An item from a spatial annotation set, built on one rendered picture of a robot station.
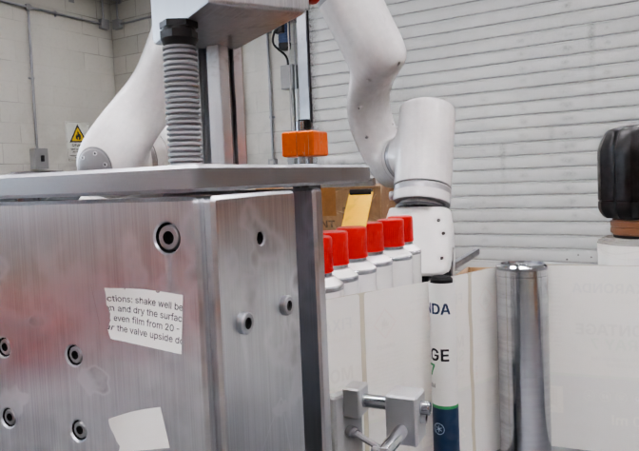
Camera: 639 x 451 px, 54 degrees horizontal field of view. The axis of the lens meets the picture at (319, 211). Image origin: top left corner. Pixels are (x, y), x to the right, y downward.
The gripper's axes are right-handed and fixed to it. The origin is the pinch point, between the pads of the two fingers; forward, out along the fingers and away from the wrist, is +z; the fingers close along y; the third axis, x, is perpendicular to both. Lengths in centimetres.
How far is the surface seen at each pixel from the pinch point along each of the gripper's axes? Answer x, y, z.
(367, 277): -23.7, 1.8, -0.9
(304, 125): -24.0, -7.6, -18.8
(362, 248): -24.1, 1.2, -3.9
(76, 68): 346, -493, -282
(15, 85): 288, -501, -235
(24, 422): -69, 8, 12
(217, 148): -32.7, -13.2, -12.7
